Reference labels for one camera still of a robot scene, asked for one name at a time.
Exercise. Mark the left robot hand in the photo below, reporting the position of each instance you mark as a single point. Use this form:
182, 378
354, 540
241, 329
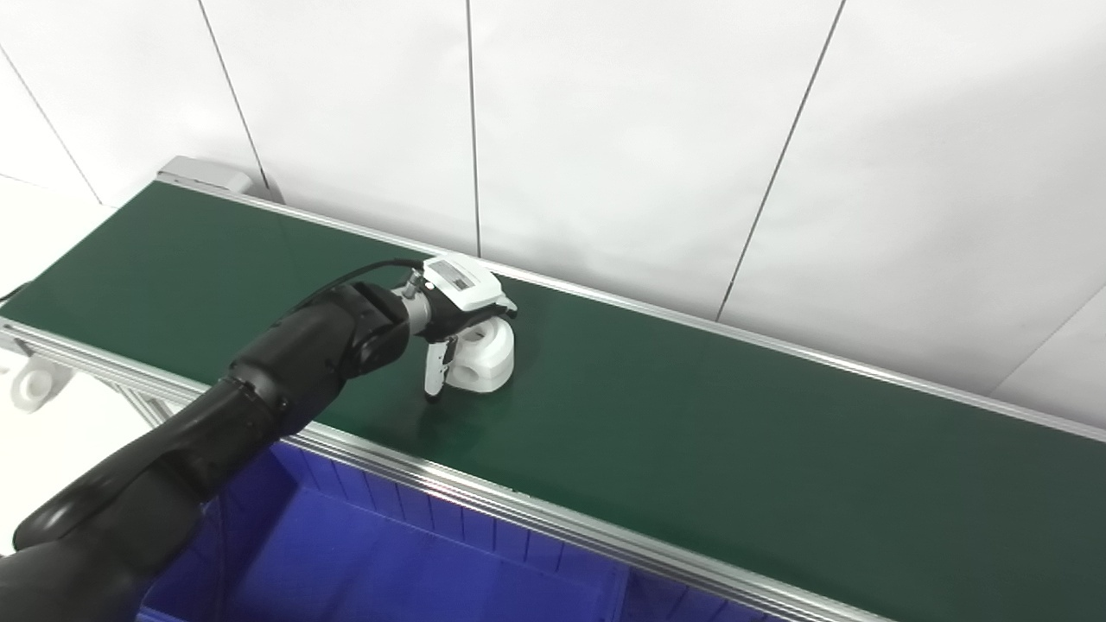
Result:
462, 281

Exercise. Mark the white plastic part with hole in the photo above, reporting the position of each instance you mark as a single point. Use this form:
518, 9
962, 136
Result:
34, 384
488, 354

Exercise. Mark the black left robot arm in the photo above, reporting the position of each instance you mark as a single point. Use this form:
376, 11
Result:
259, 380

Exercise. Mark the green conveyor belt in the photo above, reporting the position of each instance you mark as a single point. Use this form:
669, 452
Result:
734, 432
518, 505

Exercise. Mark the grey conveyor end housing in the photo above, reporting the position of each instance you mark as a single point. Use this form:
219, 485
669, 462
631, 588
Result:
207, 175

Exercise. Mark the blue plastic bin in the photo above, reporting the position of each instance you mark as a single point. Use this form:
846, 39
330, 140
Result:
389, 570
683, 605

